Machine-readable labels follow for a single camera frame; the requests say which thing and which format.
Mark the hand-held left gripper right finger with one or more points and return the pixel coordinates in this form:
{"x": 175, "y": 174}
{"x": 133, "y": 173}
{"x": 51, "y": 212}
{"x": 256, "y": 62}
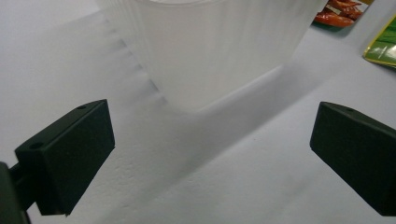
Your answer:
{"x": 358, "y": 155}

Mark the yellow spout pouch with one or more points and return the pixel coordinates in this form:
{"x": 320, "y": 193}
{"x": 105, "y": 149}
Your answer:
{"x": 384, "y": 46}

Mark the translucent ribbed plastic container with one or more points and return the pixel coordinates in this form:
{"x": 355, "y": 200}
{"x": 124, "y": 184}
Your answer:
{"x": 218, "y": 46}

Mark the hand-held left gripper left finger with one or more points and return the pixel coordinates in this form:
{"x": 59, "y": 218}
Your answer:
{"x": 71, "y": 155}

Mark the green and red food pouch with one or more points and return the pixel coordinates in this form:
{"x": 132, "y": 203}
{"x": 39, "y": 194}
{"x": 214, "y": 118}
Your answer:
{"x": 337, "y": 14}

